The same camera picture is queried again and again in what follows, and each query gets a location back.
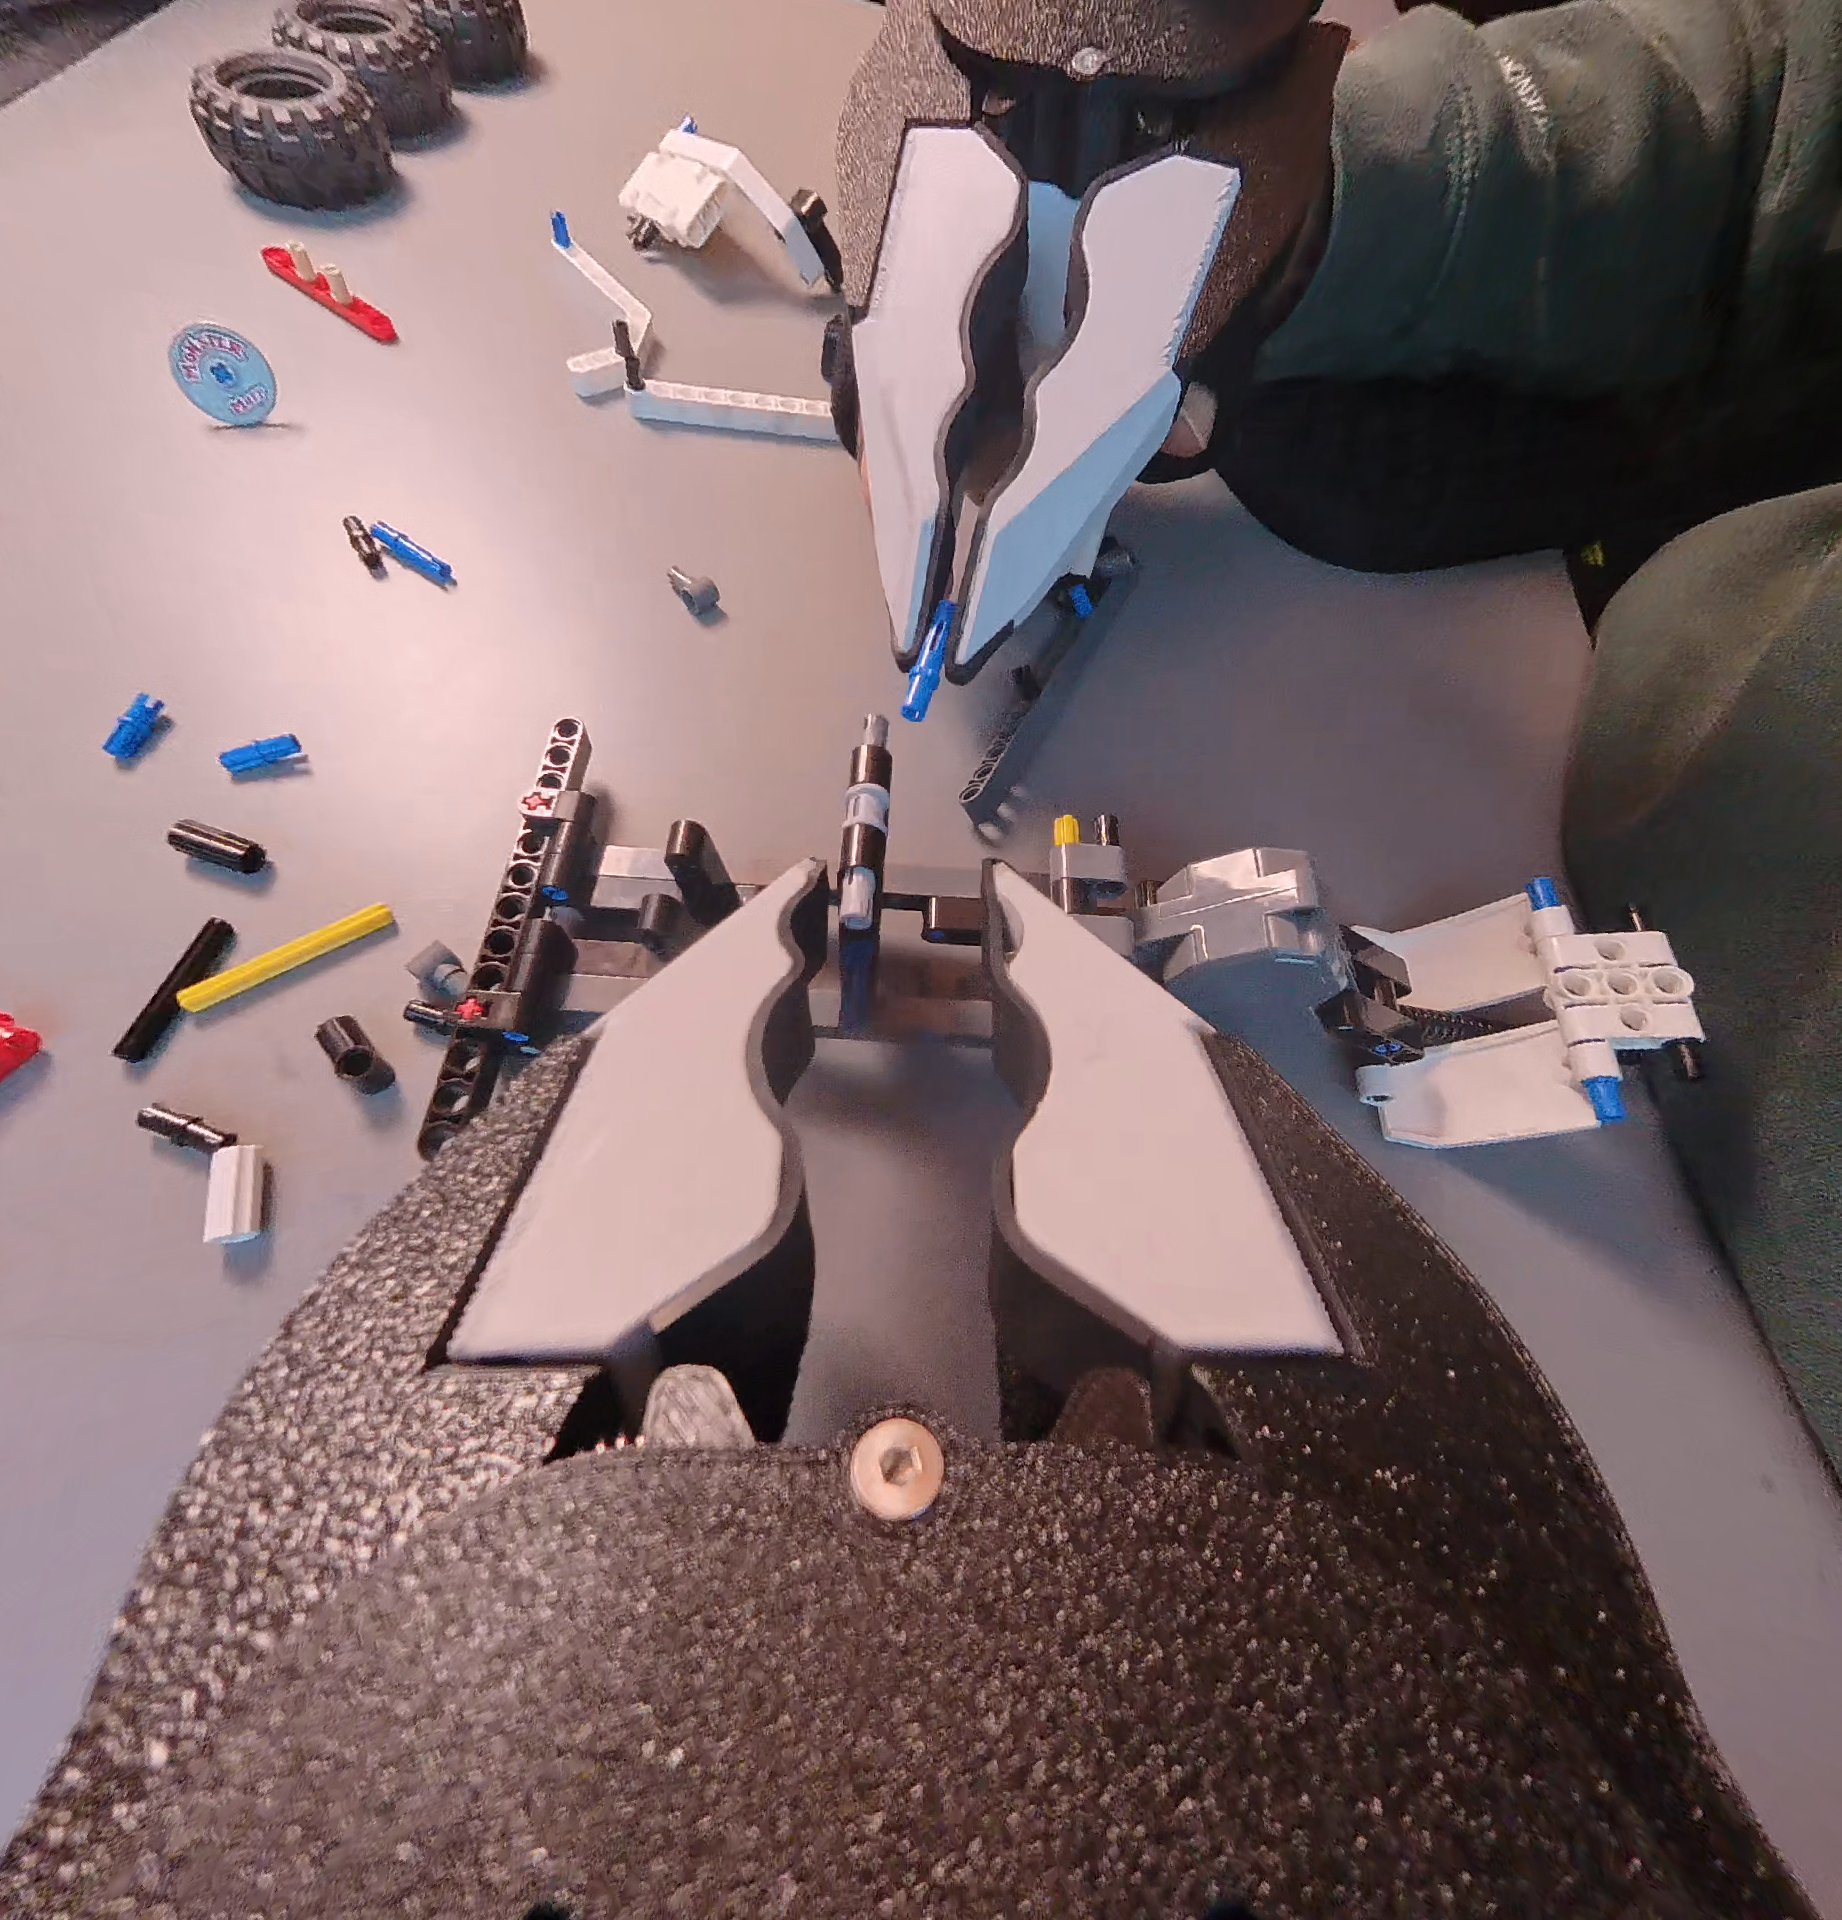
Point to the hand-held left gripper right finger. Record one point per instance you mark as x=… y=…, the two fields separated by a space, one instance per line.
x=1161 y=1190

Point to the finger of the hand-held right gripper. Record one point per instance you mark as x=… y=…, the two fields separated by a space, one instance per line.
x=1126 y=342
x=915 y=334

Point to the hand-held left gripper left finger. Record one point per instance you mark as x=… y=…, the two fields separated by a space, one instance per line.
x=636 y=1190

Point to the toy brick vehicle chassis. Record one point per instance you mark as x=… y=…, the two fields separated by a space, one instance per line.
x=1234 y=912

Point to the blue toy brick pin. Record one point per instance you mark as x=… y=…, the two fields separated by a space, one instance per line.
x=924 y=659
x=256 y=748
x=411 y=556
x=132 y=728

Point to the grey toy brick beam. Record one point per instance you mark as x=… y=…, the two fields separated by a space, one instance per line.
x=1007 y=748

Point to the grey desk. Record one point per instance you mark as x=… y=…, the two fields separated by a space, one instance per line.
x=1386 y=718

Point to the person's right hand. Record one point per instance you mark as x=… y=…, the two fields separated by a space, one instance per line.
x=1195 y=418

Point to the black connector with blue pin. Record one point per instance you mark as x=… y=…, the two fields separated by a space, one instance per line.
x=836 y=367

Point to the white straight toy brick beam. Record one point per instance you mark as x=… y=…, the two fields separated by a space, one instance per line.
x=738 y=405

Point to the black toy brick pin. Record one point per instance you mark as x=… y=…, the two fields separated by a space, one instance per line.
x=425 y=1015
x=183 y=1124
x=358 y=541

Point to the white toy brick part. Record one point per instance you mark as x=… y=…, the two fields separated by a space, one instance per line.
x=680 y=186

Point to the grey toy brick connector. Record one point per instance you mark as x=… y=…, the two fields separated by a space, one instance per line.
x=689 y=589
x=434 y=966

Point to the black angled toy brick connector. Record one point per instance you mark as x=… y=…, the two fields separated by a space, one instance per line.
x=358 y=1057

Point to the white bent toy brick beam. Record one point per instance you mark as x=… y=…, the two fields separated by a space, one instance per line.
x=596 y=291

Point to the small white toy brick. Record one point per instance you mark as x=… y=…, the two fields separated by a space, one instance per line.
x=236 y=1196

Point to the yellow toy brick axle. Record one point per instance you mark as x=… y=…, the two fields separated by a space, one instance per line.
x=283 y=962

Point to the black toy brick axle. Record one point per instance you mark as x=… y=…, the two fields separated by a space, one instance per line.
x=149 y=1023

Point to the black toy rubber tire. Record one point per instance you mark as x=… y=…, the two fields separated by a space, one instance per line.
x=374 y=51
x=479 y=33
x=294 y=134

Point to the black ridged axle connector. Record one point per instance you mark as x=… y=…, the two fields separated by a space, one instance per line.
x=218 y=845

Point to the red thin toy brick plate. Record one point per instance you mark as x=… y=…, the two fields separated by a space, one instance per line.
x=329 y=291

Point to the person's green sweater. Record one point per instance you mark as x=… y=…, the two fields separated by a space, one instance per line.
x=1729 y=900

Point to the round blue printed disc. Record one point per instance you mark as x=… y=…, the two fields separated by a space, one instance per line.
x=222 y=367

